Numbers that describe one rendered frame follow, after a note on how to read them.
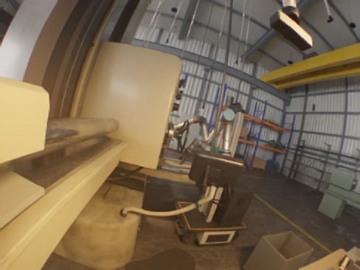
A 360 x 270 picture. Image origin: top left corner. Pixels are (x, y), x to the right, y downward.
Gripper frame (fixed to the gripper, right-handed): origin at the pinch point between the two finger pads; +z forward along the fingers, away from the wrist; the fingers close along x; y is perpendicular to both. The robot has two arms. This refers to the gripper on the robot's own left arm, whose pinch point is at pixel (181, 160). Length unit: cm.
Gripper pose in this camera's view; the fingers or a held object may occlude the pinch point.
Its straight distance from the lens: 160.2
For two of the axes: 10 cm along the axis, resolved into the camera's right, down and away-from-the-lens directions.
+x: 0.5, 2.0, -9.8
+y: -7.8, -6.0, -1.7
